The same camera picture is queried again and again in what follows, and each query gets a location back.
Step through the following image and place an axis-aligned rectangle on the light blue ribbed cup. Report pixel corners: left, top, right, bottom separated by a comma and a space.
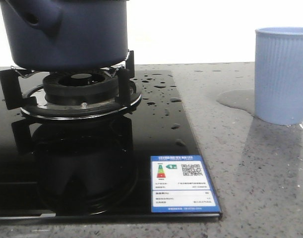
254, 27, 303, 125

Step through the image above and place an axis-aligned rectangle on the dark blue cooking pot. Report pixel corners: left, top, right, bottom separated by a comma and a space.
0, 0, 128, 71

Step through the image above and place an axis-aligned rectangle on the blue energy label sticker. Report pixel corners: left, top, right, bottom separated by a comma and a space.
150, 155, 222, 216

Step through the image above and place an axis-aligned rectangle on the black glass gas stove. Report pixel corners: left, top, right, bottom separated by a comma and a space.
0, 68, 222, 224

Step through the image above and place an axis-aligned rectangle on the black gas burner head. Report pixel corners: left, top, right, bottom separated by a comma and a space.
43, 70, 119, 106

